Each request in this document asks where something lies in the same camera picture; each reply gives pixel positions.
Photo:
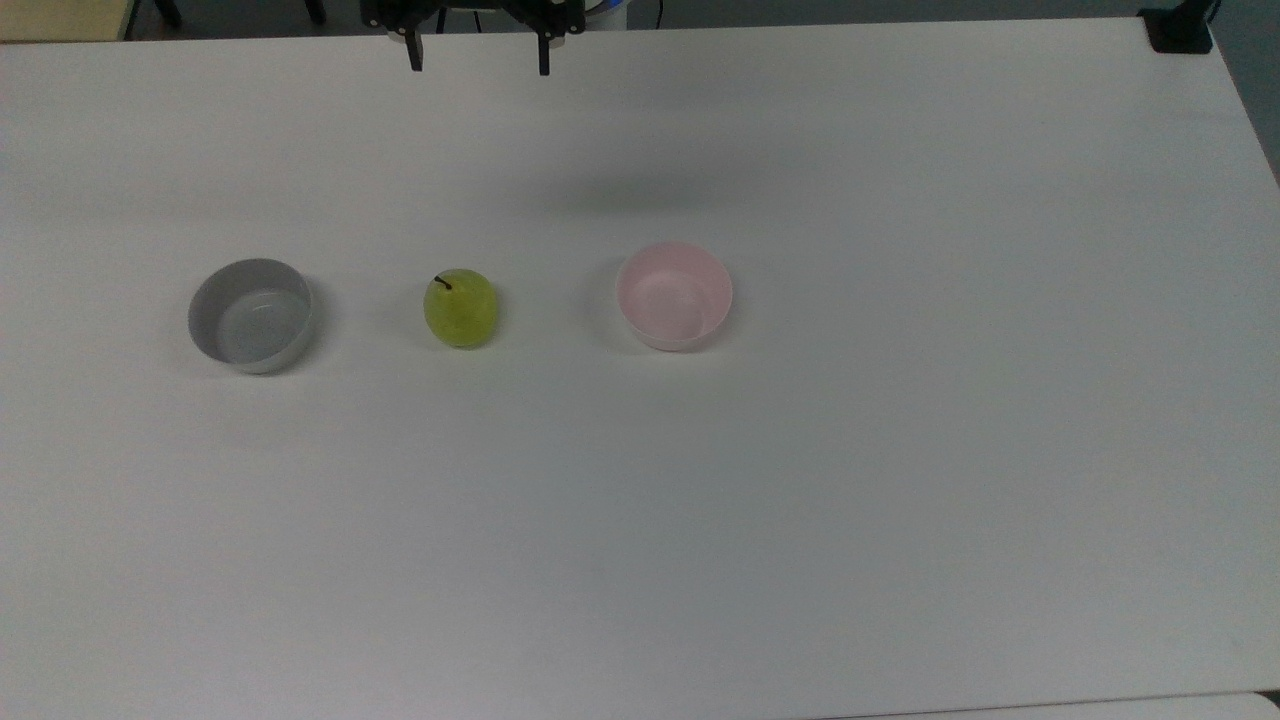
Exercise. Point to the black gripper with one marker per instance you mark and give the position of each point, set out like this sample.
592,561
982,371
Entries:
480,5

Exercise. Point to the green pear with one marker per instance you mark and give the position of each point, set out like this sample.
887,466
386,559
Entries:
462,312

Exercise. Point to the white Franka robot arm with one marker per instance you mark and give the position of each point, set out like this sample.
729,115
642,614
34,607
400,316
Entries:
605,10

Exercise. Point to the pink bowl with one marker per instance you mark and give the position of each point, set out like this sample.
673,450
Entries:
672,295

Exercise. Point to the grey bowl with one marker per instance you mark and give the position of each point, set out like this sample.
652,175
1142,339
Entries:
250,320

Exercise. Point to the black chair leg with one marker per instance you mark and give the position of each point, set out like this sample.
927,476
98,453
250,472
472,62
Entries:
315,10
168,12

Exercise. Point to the beige wooden furniture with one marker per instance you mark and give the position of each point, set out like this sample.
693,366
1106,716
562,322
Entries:
60,18

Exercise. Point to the black stand clamp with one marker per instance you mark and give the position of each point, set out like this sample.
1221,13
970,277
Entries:
1180,30

